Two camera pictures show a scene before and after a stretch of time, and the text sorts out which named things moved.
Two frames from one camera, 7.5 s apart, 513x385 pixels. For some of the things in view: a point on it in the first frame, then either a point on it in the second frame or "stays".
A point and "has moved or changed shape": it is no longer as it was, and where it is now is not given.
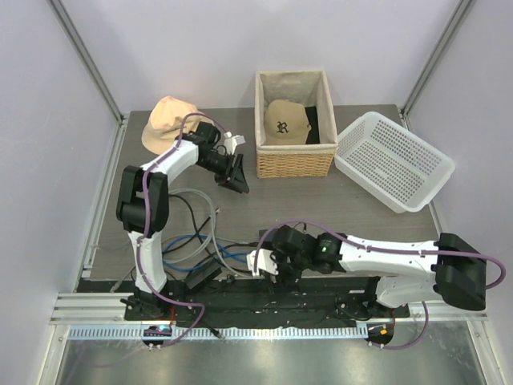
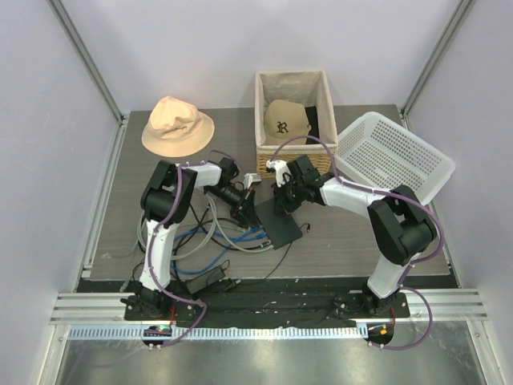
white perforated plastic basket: (391, 164) stays
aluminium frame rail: (103, 316) stays
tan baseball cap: (285, 123) stays
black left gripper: (237, 181) → (245, 209)
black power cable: (197, 229) has moved or changed shape
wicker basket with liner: (307, 88) stays
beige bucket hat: (163, 127) stays
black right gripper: (276, 257) → (283, 204)
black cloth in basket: (313, 135) stays
